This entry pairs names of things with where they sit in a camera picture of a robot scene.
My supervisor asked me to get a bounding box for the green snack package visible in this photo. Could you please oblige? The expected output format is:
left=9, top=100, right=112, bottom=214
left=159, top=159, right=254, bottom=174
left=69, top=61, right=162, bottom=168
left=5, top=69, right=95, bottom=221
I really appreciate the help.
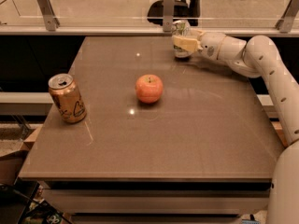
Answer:
left=19, top=200, right=73, bottom=224

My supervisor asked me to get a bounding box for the black office chair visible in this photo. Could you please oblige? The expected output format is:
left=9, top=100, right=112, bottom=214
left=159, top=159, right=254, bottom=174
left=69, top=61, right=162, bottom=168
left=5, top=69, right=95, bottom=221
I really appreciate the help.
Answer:
left=148, top=0, right=200, bottom=26

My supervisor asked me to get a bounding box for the middle metal glass bracket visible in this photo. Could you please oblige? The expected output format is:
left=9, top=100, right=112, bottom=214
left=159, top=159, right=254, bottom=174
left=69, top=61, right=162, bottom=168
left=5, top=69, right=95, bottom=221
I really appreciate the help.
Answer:
left=163, top=0, right=175, bottom=33

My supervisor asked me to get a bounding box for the glass barrier panel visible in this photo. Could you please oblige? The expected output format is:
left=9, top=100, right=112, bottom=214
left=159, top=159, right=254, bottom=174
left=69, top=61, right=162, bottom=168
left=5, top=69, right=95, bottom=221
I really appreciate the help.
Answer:
left=0, top=0, right=290, bottom=28

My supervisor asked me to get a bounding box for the gold soda can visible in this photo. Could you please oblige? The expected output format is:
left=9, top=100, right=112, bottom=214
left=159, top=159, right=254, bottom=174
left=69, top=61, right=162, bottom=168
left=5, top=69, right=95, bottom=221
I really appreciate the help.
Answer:
left=48, top=74, right=87, bottom=123

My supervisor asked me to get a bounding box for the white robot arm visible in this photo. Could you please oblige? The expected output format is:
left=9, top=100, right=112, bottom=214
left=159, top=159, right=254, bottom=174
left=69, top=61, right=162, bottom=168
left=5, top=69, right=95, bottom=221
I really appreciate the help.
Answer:
left=172, top=30, right=299, bottom=224

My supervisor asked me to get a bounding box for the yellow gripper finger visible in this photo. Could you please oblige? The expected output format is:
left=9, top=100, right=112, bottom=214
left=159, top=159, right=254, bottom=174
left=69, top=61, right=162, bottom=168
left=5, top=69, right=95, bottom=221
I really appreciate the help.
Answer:
left=190, top=29, right=205, bottom=40
left=172, top=35, right=203, bottom=52

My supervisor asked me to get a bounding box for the metal glass bracket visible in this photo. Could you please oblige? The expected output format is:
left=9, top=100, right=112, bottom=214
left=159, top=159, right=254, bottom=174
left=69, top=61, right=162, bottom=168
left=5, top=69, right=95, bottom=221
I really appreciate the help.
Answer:
left=36, top=0, right=60, bottom=31
left=275, top=0, right=299, bottom=33
left=163, top=0, right=175, bottom=33

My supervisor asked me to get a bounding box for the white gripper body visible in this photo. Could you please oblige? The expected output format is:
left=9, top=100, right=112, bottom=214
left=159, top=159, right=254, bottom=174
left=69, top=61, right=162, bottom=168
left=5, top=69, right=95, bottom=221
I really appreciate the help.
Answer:
left=199, top=32, right=226, bottom=61

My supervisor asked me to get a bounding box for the left metal glass bracket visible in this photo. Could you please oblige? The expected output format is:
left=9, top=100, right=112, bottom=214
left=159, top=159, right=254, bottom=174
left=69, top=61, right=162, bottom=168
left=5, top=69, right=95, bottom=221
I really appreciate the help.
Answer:
left=36, top=0, right=60, bottom=31

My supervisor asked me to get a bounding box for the orange red apple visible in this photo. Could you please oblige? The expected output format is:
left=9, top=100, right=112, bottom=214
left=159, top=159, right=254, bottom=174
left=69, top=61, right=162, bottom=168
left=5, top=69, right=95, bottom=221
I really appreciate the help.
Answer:
left=135, top=75, right=164, bottom=104

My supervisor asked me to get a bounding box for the right metal glass bracket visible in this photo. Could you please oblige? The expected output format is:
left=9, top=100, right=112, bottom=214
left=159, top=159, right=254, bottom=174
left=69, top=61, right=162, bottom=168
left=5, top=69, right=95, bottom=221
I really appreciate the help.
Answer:
left=275, top=0, right=299, bottom=33

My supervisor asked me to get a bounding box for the white green 7up can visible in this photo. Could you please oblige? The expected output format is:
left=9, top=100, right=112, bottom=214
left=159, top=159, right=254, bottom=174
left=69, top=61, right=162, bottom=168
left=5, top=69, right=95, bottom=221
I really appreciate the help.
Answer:
left=172, top=20, right=191, bottom=59

